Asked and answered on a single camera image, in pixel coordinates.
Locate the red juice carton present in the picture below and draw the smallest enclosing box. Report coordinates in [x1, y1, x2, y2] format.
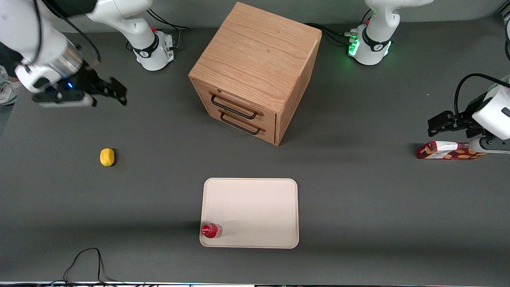
[416, 141, 487, 160]

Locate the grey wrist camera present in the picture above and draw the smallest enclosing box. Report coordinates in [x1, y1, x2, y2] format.
[32, 90, 98, 108]
[469, 136, 510, 155]

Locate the black metal drawer handle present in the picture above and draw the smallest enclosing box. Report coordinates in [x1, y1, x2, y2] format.
[220, 112, 262, 135]
[210, 93, 259, 120]

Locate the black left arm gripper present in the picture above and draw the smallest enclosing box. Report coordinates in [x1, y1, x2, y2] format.
[428, 104, 486, 138]

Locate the black left arm wrist cable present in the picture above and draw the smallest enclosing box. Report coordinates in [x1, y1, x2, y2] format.
[455, 73, 510, 117]

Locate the black arm wrist cable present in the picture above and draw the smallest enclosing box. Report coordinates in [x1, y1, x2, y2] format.
[455, 73, 510, 117]
[33, 0, 101, 64]

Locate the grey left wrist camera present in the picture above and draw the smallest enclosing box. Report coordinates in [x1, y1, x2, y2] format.
[469, 136, 510, 155]

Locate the white rectangular tray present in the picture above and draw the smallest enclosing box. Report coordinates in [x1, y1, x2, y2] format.
[199, 178, 299, 249]

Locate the black left arm base cable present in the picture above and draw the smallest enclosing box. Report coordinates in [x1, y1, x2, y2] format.
[306, 9, 372, 45]

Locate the black right arm wrist cable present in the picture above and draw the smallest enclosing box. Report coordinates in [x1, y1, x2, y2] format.
[33, 0, 101, 64]

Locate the red coke bottle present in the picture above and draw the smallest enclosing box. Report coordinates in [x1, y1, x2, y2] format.
[201, 223, 223, 239]

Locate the black cable loop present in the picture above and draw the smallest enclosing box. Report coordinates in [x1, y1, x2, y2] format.
[48, 248, 132, 286]

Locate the wooden drawer front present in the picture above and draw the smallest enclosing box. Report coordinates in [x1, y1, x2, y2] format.
[205, 106, 277, 144]
[194, 81, 277, 125]

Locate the white sneaker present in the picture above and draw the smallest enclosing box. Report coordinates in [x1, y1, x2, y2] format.
[0, 65, 21, 106]

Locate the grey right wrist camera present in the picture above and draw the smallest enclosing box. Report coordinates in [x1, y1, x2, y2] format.
[32, 90, 98, 108]

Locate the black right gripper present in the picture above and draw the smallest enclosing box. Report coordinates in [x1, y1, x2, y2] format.
[52, 69, 128, 106]

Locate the black arm base cable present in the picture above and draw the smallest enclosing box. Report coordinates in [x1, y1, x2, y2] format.
[127, 9, 191, 51]
[306, 9, 372, 45]

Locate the black right arm base cable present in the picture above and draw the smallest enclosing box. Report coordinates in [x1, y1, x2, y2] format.
[127, 9, 191, 51]

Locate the wooden drawer cabinet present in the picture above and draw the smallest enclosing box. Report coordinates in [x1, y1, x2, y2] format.
[188, 2, 322, 146]

